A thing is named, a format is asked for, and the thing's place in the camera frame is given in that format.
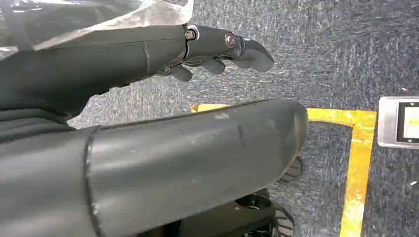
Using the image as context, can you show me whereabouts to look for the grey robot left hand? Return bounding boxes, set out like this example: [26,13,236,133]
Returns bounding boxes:
[0,24,309,237]

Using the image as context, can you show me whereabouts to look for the black robot foot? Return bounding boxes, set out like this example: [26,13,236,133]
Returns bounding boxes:
[139,155,306,237]

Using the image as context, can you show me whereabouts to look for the clear plastic bag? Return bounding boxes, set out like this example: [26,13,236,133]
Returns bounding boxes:
[0,0,195,62]

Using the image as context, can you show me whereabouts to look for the ribbed grey left arm sleeve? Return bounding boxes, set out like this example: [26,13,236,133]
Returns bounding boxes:
[0,108,77,145]

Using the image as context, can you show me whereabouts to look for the yellow tape line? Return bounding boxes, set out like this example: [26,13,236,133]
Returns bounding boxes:
[190,103,378,237]

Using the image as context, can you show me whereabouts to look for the silver metal device with screen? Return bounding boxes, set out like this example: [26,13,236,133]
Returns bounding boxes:
[377,95,419,151]

